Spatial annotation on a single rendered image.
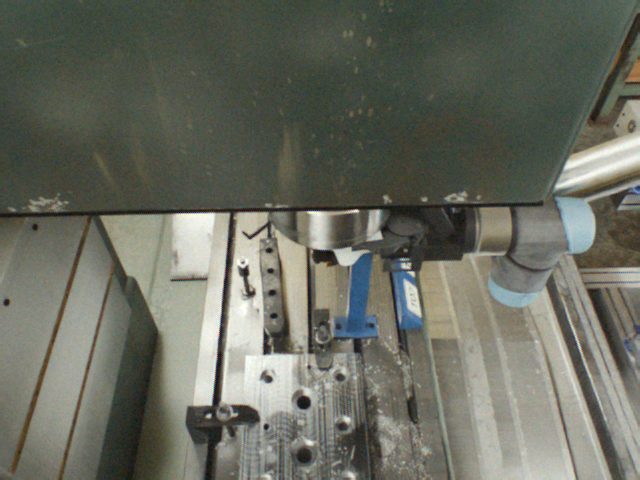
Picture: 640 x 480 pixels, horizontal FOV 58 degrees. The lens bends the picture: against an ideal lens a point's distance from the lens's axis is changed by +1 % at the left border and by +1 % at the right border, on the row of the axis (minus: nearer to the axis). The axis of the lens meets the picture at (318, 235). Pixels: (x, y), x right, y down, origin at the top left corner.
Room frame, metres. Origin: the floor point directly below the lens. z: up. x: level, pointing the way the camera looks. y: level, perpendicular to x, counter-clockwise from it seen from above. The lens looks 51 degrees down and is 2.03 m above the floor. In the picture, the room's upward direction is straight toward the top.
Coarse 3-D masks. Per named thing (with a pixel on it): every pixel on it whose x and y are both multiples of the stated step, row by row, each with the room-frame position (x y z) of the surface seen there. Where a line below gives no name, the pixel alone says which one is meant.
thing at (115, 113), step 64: (0, 0) 0.35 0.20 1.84; (64, 0) 0.35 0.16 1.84; (128, 0) 0.35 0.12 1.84; (192, 0) 0.35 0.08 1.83; (256, 0) 0.35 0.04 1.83; (320, 0) 0.36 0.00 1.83; (384, 0) 0.36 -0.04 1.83; (448, 0) 0.36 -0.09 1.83; (512, 0) 0.36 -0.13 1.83; (576, 0) 0.36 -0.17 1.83; (0, 64) 0.35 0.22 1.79; (64, 64) 0.35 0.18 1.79; (128, 64) 0.35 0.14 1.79; (192, 64) 0.35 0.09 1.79; (256, 64) 0.35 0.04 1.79; (320, 64) 0.36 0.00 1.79; (384, 64) 0.36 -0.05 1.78; (448, 64) 0.36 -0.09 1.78; (512, 64) 0.36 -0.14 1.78; (576, 64) 0.36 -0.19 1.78; (0, 128) 0.35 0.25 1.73; (64, 128) 0.35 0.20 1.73; (128, 128) 0.35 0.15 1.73; (192, 128) 0.35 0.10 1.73; (256, 128) 0.35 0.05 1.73; (320, 128) 0.36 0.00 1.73; (384, 128) 0.36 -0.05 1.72; (448, 128) 0.36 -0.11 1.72; (512, 128) 0.36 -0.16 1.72; (576, 128) 0.36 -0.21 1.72; (0, 192) 0.35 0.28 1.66; (64, 192) 0.35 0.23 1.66; (128, 192) 0.35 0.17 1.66; (192, 192) 0.35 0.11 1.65; (256, 192) 0.35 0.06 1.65; (320, 192) 0.36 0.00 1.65; (384, 192) 0.36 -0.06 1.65; (448, 192) 0.36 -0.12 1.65; (512, 192) 0.36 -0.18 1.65
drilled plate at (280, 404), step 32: (256, 384) 0.47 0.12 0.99; (288, 384) 0.47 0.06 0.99; (320, 384) 0.47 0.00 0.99; (352, 384) 0.47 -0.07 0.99; (288, 416) 0.41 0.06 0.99; (320, 416) 0.41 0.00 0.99; (352, 416) 0.41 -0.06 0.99; (256, 448) 0.35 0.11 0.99; (288, 448) 0.35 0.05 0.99; (320, 448) 0.35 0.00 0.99; (352, 448) 0.35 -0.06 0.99
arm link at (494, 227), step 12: (480, 216) 0.47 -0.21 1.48; (492, 216) 0.47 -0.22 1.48; (504, 216) 0.47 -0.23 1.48; (480, 228) 0.46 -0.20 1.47; (492, 228) 0.46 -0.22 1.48; (504, 228) 0.46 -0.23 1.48; (480, 240) 0.45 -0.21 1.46; (492, 240) 0.45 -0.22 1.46; (504, 240) 0.45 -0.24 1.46; (480, 252) 0.45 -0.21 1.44; (492, 252) 0.45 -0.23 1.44; (504, 252) 0.45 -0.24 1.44
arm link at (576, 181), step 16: (608, 144) 0.63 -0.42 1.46; (624, 144) 0.62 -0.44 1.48; (576, 160) 0.62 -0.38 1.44; (592, 160) 0.61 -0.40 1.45; (608, 160) 0.60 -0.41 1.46; (624, 160) 0.59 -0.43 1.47; (576, 176) 0.59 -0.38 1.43; (592, 176) 0.59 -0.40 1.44; (608, 176) 0.58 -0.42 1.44; (624, 176) 0.58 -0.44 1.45; (560, 192) 0.58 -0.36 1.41; (576, 192) 0.58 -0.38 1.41; (592, 192) 0.58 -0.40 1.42; (608, 192) 0.58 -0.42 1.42
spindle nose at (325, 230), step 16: (288, 224) 0.42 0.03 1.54; (304, 224) 0.41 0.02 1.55; (320, 224) 0.40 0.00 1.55; (336, 224) 0.40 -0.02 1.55; (352, 224) 0.41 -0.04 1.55; (368, 224) 0.41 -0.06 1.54; (304, 240) 0.41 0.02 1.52; (320, 240) 0.40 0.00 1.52; (336, 240) 0.40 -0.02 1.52; (352, 240) 0.41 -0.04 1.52
